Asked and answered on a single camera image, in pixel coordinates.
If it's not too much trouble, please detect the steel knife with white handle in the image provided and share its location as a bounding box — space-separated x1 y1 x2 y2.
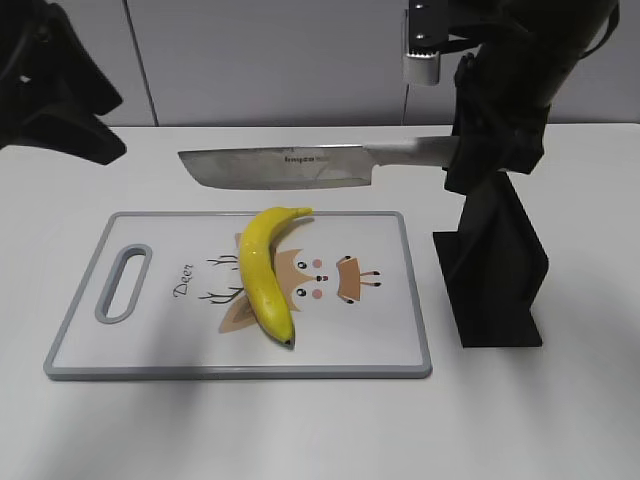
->
178 136 459 190

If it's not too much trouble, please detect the yellow plastic banana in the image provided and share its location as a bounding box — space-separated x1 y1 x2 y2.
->
238 207 313 349

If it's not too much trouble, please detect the white grey-rimmed deer cutting board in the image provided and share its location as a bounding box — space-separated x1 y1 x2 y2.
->
44 211 432 381

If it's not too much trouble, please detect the black knife stand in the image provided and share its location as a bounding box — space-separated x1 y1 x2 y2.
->
433 172 549 348

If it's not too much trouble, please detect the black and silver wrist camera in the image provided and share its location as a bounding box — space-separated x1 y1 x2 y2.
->
402 1 479 86

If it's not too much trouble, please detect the black gloved right hand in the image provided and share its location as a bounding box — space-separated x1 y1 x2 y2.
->
443 42 551 197

